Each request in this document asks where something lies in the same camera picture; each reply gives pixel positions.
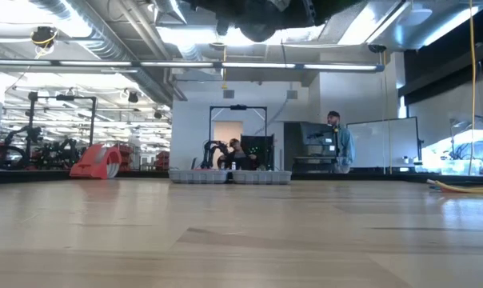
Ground black computer green lights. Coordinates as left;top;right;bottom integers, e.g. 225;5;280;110
241;134;275;171

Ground yellow cable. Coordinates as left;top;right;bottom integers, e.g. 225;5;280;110
425;178;483;195

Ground red storage bin rack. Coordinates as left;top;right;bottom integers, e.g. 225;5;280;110
154;150;171;172

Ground orange cable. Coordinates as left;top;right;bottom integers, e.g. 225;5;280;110
438;186;471;195

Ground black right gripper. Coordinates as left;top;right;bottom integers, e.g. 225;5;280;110
279;0;363;29

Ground whiteboard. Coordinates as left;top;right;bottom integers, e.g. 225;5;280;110
347;116;421;170

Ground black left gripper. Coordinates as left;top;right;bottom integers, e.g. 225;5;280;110
185;0;266;37

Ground person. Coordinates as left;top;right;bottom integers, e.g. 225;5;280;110
325;110;357;174
218;138;259;171

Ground yellow hanging pendant cord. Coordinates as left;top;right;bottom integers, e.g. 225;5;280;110
220;42;230;90

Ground grey tray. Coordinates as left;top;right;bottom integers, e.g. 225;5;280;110
168;169;293;186

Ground clear plastic bin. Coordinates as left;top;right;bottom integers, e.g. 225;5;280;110
439;158;483;177

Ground long ceiling light strip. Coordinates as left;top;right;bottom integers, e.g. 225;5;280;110
0;58;385;74

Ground black camera rig frame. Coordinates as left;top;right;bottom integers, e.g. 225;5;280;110
26;90;98;148
207;104;269;171

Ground yellow power cord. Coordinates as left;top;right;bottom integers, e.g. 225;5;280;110
467;0;478;177

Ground black yellow ceiling cord reel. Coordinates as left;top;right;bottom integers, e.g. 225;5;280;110
30;25;60;57

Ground red tape dispenser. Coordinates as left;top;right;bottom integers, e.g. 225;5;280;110
69;142;123;180

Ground silver ceiling air duct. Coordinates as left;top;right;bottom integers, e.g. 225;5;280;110
27;0;189;106

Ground black equipment stand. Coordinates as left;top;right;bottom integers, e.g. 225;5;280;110
292;154;340;174

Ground black table frame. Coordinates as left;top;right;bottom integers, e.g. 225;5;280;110
0;169;483;186

